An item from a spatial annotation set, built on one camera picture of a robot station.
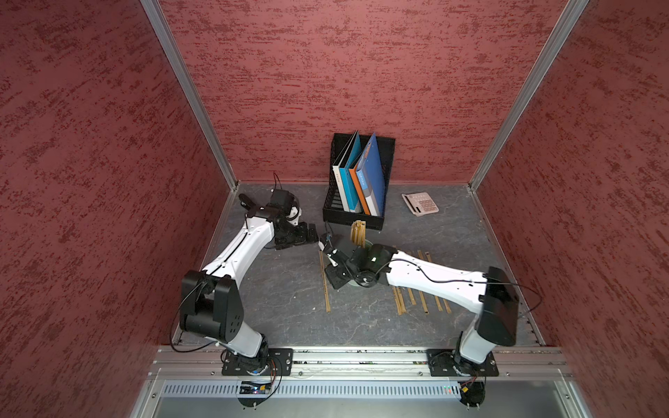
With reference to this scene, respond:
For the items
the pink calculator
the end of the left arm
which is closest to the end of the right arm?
the end of the left arm

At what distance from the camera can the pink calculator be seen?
1.11m

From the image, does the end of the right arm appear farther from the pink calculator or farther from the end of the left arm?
the pink calculator

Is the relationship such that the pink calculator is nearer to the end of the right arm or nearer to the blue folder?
the blue folder

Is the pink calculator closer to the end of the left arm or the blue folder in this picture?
the blue folder

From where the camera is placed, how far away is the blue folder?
904 millimetres

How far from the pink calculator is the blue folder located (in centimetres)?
11
